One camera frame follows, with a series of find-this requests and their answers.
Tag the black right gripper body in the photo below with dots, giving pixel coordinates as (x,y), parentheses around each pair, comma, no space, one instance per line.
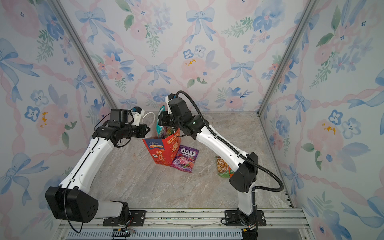
(169,121)

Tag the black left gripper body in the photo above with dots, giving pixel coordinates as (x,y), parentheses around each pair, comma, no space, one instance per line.
(134,131)

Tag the teal mint candy bag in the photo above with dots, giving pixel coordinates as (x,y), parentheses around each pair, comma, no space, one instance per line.
(160,128)

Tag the red paper gift bag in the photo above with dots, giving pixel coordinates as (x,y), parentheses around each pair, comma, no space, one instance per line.
(162,142)

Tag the purple Fox's berries bag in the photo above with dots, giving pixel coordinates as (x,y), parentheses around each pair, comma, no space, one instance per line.
(185,159)

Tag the green orange soup packet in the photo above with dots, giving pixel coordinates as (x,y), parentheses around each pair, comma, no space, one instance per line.
(223,168)

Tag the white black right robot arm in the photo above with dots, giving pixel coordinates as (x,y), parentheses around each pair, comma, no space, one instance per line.
(245,173)

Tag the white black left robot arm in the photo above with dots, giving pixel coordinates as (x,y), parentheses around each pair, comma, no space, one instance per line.
(70,200)

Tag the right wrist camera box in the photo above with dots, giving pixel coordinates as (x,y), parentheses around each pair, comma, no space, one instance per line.
(171,105)

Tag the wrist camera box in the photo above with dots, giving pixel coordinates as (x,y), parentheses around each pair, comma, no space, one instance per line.
(138,113)
(171,105)

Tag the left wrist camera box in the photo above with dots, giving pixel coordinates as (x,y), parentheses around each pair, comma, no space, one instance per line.
(138,113)

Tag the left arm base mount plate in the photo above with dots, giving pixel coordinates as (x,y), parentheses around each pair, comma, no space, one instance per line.
(132,218)

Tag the aluminium left corner post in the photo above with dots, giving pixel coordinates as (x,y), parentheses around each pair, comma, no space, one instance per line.
(64,19)

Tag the aluminium corner post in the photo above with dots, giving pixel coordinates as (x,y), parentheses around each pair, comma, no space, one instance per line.
(64,19)
(291,47)

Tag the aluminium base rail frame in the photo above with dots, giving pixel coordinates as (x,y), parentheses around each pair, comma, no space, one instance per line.
(194,224)

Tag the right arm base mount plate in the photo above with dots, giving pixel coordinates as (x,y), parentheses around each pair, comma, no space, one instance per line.
(236,218)

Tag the aluminium right corner post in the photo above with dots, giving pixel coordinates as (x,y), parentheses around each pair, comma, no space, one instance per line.
(291,47)

